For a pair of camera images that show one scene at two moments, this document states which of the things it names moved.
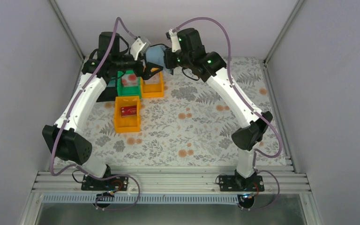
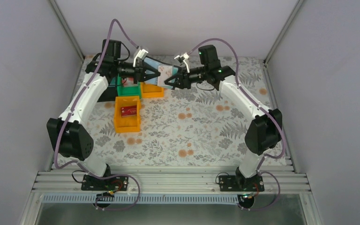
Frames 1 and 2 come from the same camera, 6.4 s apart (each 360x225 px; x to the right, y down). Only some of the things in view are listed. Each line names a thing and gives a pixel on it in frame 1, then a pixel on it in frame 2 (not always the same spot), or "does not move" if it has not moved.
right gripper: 168,60 to 182,78
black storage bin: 110,93 does not move
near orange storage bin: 127,123 does not move
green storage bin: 128,91 does not move
